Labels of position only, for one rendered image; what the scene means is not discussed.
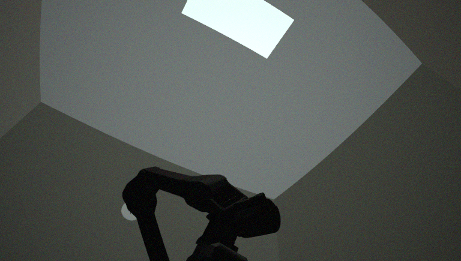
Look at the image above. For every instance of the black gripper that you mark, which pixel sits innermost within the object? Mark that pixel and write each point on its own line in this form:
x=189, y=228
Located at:
x=215, y=245

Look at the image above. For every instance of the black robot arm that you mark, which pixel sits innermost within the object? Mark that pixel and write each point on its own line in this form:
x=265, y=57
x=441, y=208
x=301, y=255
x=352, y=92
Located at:
x=230, y=210

